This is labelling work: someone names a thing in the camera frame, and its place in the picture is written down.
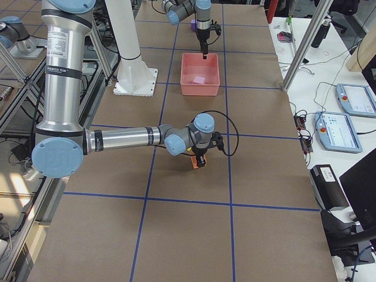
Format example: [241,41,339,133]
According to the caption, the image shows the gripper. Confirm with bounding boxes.
[196,19,221,59]
[192,132,224,168]

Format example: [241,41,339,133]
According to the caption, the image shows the orange foam block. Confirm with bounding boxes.
[190,155,207,169]

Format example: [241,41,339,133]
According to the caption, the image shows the purple foam block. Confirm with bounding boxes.
[190,19,197,32]

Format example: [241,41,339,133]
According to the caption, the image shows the pink foam block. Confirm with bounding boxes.
[193,76,205,85]

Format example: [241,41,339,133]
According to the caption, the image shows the pink plastic bin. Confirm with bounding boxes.
[180,53,220,96]

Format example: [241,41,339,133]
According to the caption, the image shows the pink cloth item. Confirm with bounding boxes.
[277,31,294,43]

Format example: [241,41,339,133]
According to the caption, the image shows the black water bottle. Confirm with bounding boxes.
[311,18,331,48]

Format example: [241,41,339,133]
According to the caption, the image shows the black box with label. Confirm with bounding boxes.
[310,164,350,211]

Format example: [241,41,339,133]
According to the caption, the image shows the near teach pendant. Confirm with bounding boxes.
[314,111,362,153]

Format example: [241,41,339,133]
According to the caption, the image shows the teach pendant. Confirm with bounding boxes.
[314,111,362,153]
[335,83,375,118]

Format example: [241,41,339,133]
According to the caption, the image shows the black monitor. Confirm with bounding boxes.
[340,149,375,230]

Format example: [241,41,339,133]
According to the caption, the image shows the far teach pendant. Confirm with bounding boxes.
[335,83,375,118]

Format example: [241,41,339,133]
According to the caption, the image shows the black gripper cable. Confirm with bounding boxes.
[202,110,240,157]

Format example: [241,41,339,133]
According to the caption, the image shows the white camera mast with base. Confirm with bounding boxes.
[105,0,158,97]

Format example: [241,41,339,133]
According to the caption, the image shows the aluminium frame post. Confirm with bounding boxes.
[281,0,333,92]

